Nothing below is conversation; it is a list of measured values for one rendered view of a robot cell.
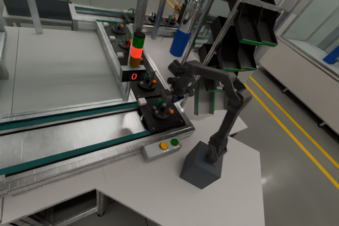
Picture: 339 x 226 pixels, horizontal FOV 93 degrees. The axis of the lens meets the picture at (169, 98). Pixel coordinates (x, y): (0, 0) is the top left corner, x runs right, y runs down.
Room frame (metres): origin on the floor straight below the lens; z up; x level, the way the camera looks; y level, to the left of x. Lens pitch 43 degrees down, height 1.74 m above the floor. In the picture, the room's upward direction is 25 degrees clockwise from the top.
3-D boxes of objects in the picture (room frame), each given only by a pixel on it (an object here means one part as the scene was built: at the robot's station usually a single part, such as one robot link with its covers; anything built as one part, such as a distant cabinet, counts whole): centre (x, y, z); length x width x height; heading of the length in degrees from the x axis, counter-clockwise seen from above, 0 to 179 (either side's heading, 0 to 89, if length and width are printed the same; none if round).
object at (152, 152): (0.47, -0.08, 0.93); 0.21 x 0.07 x 0.06; 135
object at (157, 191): (0.51, -0.31, 0.84); 0.90 x 0.70 x 0.03; 86
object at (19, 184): (0.38, 0.10, 0.91); 0.89 x 0.06 x 0.11; 135
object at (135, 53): (0.63, 0.23, 1.33); 0.05 x 0.05 x 0.05
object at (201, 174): (0.46, -0.31, 0.96); 0.14 x 0.14 x 0.20; 86
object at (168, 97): (0.64, -0.03, 1.23); 0.19 x 0.06 x 0.08; 135
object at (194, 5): (1.67, 0.15, 1.32); 0.14 x 0.14 x 0.38
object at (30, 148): (0.49, 0.24, 0.91); 0.84 x 0.28 x 0.10; 135
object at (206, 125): (0.99, 0.33, 0.84); 1.50 x 1.41 x 0.03; 135
